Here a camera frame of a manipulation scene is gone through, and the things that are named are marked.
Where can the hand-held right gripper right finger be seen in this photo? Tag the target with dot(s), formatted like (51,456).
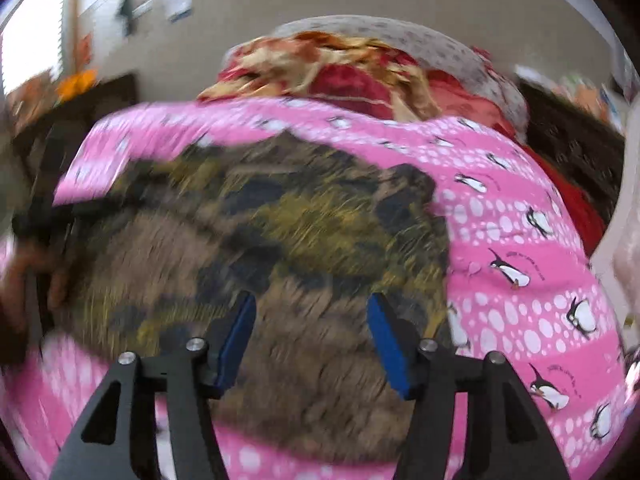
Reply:
(387,345)

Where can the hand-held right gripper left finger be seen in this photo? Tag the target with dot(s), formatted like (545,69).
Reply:
(235,340)

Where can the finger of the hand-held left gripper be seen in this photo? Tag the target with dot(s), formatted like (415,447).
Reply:
(100,207)

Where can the brown patterned garment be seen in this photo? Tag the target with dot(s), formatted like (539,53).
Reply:
(300,230)

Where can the person's left hand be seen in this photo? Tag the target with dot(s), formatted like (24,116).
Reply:
(20,270)

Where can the pink penguin blanket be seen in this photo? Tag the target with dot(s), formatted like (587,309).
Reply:
(500,220)

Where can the bright window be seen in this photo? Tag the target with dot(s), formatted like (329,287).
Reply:
(35,45)

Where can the red cloth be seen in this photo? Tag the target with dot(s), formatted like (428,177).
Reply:
(575,210)

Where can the red and gold quilt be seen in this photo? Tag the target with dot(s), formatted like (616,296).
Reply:
(350,80)

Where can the dark carved wooden headboard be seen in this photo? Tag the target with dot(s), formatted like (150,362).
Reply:
(575,145)

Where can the pile of small packages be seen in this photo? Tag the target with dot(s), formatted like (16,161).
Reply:
(580,90)

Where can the dark wall poster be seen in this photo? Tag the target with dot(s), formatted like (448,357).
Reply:
(127,10)

